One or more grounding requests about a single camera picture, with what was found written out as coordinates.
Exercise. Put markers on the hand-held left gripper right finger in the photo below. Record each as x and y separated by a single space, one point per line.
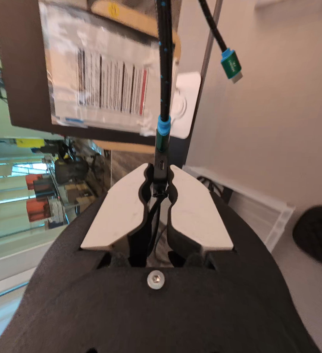
199 215

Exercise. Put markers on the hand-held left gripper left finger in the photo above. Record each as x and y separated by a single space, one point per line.
116 215

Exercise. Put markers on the clear plastic bin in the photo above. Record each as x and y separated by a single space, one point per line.
260 209

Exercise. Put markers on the black bag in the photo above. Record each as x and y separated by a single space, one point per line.
71 172

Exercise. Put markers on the orange storage bin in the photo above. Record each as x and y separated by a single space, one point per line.
38 182
38 210

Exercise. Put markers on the wood framed paper sign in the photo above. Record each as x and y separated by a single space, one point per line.
108 82

